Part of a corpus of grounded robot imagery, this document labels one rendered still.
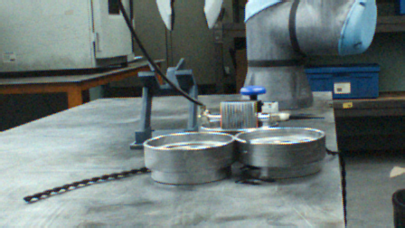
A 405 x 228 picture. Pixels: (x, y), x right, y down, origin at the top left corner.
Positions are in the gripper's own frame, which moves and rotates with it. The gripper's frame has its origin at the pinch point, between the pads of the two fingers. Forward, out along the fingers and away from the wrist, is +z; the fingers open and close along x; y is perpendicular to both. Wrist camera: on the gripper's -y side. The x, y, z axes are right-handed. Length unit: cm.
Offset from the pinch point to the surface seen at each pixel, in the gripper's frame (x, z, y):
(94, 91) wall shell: 161, -4, 371
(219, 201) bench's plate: -5.8, 19.9, -13.1
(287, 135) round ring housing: -11.1, 14.3, 4.4
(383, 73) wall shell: -55, -14, 402
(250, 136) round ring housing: -6.9, 14.3, 2.6
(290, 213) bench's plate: -13.0, 20.4, -17.0
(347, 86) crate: -26, -3, 353
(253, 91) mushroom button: -4.9, 8.4, 21.3
